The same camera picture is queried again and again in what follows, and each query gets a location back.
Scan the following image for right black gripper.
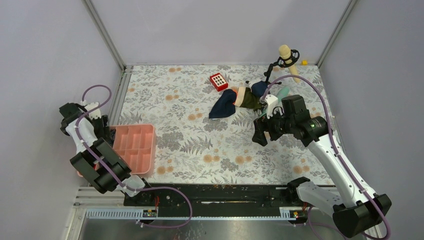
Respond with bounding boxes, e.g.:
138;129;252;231
251;106;295;146

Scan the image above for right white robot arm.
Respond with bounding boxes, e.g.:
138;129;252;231
252;94;392;238

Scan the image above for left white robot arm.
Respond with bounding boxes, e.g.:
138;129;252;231
59;102;155;206

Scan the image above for mint green tube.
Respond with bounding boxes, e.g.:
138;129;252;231
259;87;290;117

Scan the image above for pink compartment tray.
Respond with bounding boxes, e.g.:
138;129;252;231
76;124;157;178

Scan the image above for olive and beige garment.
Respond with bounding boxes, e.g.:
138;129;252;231
234;86;264;111

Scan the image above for solid navy blue garment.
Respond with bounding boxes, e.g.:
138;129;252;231
208;80;268;120

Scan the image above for beige microphone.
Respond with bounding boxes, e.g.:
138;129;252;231
278;44;300;76

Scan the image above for red grid box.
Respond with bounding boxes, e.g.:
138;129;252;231
209;73;229;92

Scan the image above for floral table mat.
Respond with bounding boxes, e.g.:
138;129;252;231
119;65;333;185

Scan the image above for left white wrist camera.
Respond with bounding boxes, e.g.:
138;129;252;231
84;102;102;120

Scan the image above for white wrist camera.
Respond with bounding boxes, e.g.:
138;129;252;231
84;102;102;120
264;94;278;119

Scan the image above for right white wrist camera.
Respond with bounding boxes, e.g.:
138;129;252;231
264;94;278;119

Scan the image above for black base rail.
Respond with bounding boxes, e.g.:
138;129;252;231
123;183;309;221

